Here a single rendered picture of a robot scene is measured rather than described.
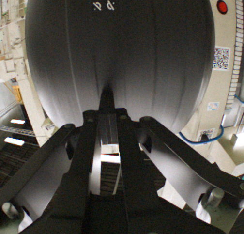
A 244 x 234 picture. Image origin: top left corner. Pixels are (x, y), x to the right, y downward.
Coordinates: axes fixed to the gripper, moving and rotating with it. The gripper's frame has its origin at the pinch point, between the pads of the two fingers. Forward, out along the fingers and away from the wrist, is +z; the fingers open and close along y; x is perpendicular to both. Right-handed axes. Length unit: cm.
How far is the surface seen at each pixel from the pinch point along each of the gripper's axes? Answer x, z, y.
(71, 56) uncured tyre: 6.4, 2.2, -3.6
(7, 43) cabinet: 84, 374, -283
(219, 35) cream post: 12.1, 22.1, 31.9
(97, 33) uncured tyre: 8.7, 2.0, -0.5
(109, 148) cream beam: -43, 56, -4
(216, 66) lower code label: 2.7, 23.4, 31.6
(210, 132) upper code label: -21.7, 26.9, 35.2
